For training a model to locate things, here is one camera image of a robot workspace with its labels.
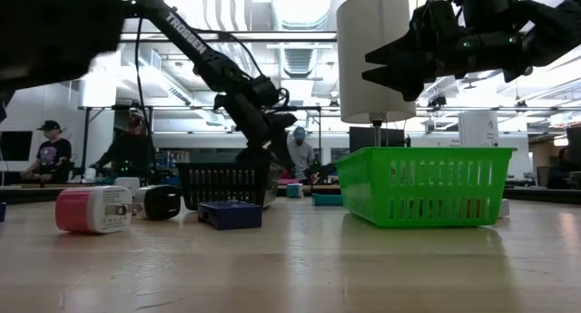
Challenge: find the black plastic basket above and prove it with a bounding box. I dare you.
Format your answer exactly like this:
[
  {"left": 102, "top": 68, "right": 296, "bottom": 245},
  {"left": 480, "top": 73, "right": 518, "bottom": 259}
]
[{"left": 175, "top": 161, "right": 283, "bottom": 211}]

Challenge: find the teal digital display module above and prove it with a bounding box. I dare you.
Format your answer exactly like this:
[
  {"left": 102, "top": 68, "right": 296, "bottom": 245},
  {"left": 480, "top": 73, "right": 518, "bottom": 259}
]
[{"left": 311, "top": 192, "right": 344, "bottom": 208}]

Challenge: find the person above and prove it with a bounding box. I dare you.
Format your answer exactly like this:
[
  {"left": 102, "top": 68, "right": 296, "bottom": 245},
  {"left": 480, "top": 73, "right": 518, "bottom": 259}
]
[
  {"left": 546, "top": 147, "right": 574, "bottom": 191},
  {"left": 286, "top": 125, "right": 317, "bottom": 183},
  {"left": 20, "top": 120, "right": 74, "bottom": 185},
  {"left": 89, "top": 111, "right": 154, "bottom": 178}
]

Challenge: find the black white charger cube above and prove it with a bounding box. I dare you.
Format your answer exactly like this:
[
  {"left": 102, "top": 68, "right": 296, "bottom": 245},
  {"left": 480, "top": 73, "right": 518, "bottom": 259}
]
[{"left": 133, "top": 184, "right": 182, "bottom": 221}]

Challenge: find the white box device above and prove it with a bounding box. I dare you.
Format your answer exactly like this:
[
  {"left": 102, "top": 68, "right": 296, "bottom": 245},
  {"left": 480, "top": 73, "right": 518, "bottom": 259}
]
[{"left": 458, "top": 110, "right": 499, "bottom": 149}]

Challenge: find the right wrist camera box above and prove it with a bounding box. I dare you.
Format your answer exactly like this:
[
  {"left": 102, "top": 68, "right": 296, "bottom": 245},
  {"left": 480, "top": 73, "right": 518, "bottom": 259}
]
[{"left": 460, "top": 0, "right": 519, "bottom": 33}]

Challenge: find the black monitor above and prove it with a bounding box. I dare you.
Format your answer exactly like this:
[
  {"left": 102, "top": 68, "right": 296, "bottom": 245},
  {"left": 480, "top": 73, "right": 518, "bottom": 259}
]
[
  {"left": 349, "top": 126, "right": 406, "bottom": 154},
  {"left": 0, "top": 131, "right": 34, "bottom": 162}
]

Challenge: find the black aluminium rig frame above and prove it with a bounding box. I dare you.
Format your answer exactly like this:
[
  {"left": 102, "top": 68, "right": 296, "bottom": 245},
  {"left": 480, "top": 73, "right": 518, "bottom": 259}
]
[{"left": 0, "top": 184, "right": 581, "bottom": 204}]

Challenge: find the navy blue flat box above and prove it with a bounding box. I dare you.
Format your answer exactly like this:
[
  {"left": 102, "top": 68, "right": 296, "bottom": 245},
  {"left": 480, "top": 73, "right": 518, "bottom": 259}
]
[{"left": 197, "top": 200, "right": 263, "bottom": 231}]

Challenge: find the pink white charger cube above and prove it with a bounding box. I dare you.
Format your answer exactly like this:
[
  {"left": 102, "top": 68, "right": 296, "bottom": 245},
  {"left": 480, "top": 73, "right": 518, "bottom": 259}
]
[{"left": 54, "top": 185, "right": 144, "bottom": 235}]

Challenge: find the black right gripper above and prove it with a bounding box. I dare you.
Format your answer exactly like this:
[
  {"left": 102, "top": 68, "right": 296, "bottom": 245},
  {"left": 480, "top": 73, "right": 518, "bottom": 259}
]
[{"left": 361, "top": 0, "right": 462, "bottom": 102}]

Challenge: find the green plastic basket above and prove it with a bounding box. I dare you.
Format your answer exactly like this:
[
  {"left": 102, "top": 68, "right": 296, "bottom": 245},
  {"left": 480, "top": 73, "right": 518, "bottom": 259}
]
[{"left": 334, "top": 146, "right": 517, "bottom": 229}]

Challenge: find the white shade wooden table lamp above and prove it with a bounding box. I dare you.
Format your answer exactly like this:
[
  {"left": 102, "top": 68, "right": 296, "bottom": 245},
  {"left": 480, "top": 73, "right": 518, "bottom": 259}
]
[{"left": 336, "top": 0, "right": 417, "bottom": 149}]

